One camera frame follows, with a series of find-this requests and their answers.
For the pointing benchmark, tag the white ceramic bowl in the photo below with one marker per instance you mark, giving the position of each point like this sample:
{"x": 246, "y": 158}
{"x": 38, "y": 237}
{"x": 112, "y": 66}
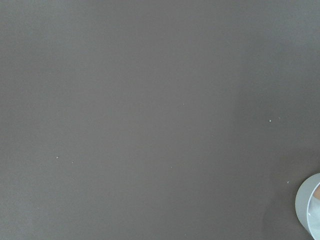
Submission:
{"x": 307, "y": 207}

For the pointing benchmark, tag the brown egg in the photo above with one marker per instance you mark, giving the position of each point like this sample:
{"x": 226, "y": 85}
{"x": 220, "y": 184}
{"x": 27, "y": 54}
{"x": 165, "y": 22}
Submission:
{"x": 316, "y": 193}

